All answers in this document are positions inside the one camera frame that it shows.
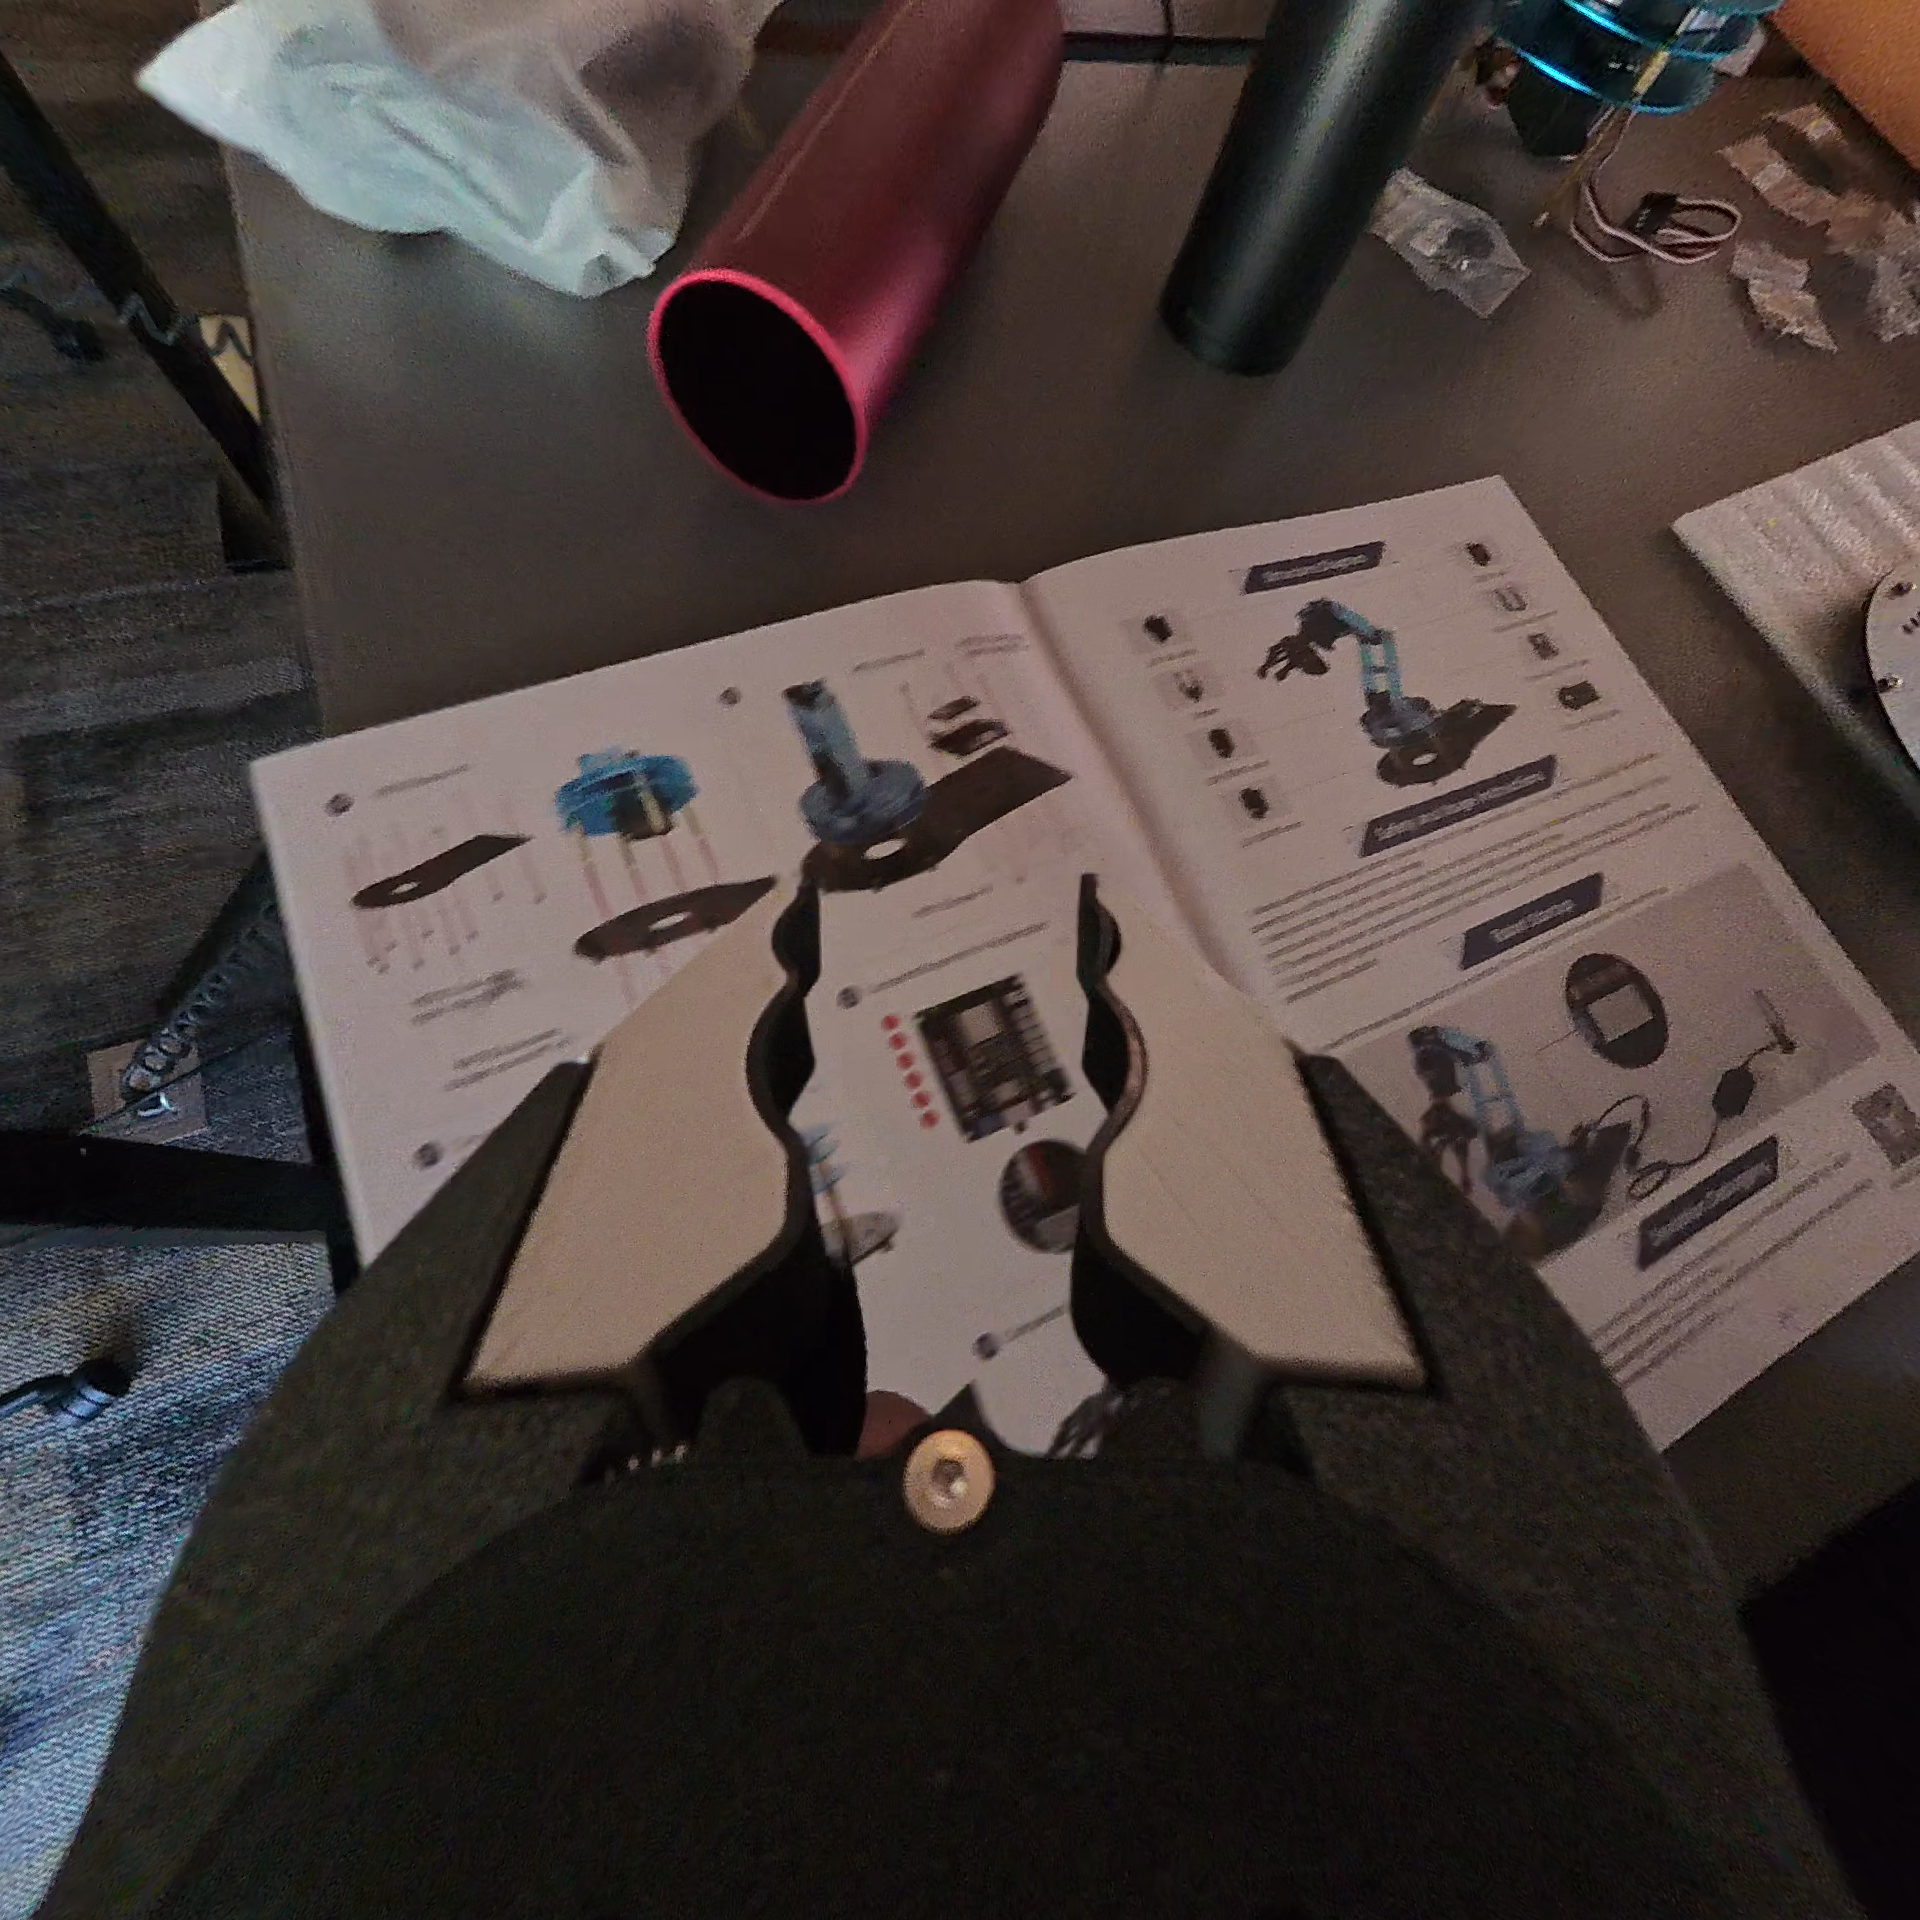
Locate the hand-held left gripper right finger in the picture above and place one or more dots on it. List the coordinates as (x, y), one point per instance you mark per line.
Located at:
(1246, 1199)

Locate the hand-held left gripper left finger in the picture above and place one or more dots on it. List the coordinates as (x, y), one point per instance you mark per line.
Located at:
(642, 1185)

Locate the open instruction booklet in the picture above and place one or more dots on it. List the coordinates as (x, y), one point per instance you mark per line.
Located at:
(1498, 838)

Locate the white foam sheet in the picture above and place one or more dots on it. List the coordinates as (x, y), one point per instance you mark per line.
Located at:
(1786, 555)

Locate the clear bag of black parts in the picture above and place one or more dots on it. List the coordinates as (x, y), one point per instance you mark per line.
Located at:
(1449, 239)

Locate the black table leg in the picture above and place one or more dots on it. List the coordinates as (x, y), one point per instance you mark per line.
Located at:
(133, 316)

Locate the black bottle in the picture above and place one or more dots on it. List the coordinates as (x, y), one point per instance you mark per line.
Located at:
(1305, 181)

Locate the red metal tube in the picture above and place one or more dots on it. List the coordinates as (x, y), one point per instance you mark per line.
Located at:
(899, 181)

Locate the crumpled translucent plastic bag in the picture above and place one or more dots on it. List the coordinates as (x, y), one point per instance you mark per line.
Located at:
(454, 122)

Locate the pile of small clear bags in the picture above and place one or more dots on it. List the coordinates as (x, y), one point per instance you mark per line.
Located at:
(1829, 239)

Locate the blue robot turntable part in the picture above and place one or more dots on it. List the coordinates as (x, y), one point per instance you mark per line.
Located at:
(1622, 47)

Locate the brown cardboard box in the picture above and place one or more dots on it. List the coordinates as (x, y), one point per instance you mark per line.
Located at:
(1860, 62)

